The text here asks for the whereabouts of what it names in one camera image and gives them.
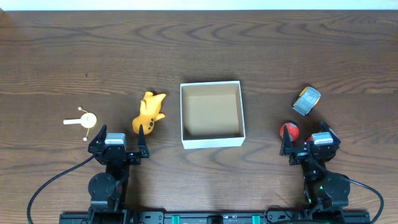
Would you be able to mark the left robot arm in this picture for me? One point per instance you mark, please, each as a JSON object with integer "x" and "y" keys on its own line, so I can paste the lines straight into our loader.
{"x": 108, "y": 189}

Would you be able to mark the grey yellow toy car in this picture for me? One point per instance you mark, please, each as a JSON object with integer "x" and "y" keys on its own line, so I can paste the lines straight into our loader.
{"x": 306, "y": 100}

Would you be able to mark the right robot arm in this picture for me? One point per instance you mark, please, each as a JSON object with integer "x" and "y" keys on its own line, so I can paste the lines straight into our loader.
{"x": 326, "y": 191}

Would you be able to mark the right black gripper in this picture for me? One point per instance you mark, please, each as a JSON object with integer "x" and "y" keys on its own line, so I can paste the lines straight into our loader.
{"x": 300, "y": 154}

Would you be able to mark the red ball toy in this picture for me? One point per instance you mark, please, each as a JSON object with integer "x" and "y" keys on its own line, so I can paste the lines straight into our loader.
{"x": 293, "y": 131}

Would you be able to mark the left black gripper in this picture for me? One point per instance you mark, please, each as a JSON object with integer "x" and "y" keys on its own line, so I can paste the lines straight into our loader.
{"x": 116, "y": 155}

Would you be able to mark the white cardboard box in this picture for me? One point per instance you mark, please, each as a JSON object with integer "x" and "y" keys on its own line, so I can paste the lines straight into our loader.
{"x": 211, "y": 115}

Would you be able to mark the orange rubber dinosaur toy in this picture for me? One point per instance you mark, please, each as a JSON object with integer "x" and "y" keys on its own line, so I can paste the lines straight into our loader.
{"x": 149, "y": 112}

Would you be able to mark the red toy fire truck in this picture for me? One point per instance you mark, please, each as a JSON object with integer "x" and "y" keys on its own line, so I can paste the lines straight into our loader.
{"x": 313, "y": 137}

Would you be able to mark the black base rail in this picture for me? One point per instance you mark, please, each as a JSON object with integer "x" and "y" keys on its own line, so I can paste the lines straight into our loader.
{"x": 269, "y": 216}

